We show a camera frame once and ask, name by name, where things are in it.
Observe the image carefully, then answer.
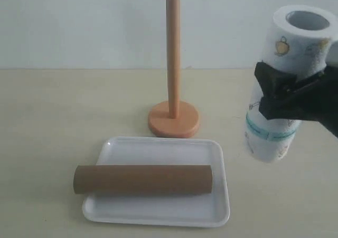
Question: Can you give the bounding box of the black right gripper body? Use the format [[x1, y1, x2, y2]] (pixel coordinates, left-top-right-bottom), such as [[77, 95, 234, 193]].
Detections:
[[258, 40, 338, 138]]

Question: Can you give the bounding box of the printed white paper towel roll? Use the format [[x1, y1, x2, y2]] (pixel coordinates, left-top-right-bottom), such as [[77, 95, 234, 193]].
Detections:
[[245, 5, 337, 163]]

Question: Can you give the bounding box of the brown cardboard tube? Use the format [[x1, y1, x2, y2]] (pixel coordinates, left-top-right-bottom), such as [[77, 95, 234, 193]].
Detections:
[[73, 165, 213, 195]]

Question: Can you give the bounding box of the wooden paper towel holder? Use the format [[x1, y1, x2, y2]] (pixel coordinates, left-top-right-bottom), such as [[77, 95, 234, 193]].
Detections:
[[148, 0, 200, 138]]

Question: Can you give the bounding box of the white rectangular plastic tray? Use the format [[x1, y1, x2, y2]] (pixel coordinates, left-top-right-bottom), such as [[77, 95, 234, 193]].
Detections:
[[82, 137, 230, 228]]

